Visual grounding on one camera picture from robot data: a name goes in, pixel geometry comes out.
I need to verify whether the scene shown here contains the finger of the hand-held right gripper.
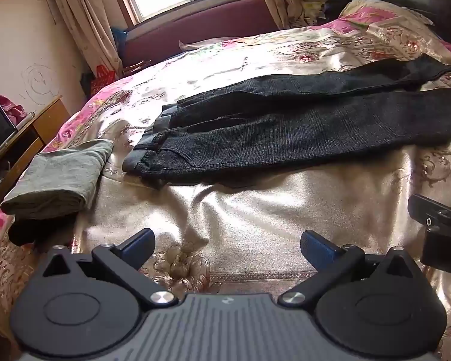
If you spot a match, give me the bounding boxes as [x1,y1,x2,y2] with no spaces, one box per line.
[408,194,451,230]

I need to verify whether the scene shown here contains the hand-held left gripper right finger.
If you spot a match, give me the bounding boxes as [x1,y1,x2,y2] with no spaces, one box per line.
[277,230,423,307]

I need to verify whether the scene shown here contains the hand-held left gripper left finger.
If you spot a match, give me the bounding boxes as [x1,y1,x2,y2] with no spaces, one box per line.
[41,229,178,307]

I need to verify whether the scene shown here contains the dark checked pants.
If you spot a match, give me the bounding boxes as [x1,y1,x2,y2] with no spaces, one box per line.
[122,53,451,186]

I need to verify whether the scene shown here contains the cream satin floral bedspread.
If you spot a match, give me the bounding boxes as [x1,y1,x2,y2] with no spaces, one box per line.
[0,26,451,348]

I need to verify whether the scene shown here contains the folded black cloth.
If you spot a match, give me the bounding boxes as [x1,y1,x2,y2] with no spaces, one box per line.
[8,211,79,247]

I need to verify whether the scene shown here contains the folded green cloth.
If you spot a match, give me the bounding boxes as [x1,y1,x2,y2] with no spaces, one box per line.
[0,139,115,221]

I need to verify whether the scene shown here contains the wooden desk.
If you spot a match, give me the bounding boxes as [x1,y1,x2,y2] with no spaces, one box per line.
[0,96,72,219]

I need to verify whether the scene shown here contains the red bag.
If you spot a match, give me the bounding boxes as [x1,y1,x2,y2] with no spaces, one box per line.
[90,66,117,96]

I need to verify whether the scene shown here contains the pink cloth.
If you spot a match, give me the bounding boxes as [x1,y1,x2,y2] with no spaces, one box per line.
[0,94,28,125]

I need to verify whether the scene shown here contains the pink cartoon print bedsheet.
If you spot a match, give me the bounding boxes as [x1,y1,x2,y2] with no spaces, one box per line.
[0,0,451,256]

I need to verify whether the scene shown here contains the blue plastic bag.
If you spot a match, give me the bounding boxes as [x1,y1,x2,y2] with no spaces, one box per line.
[111,26,130,51]

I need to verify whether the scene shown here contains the white pillow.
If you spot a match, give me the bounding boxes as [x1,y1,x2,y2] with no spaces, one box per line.
[178,37,245,51]

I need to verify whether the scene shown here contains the pile of dark clothes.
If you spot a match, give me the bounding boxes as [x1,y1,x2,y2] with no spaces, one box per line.
[321,0,354,21]

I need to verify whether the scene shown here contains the maroon padded headboard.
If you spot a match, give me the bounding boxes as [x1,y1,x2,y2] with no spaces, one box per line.
[122,0,286,68]

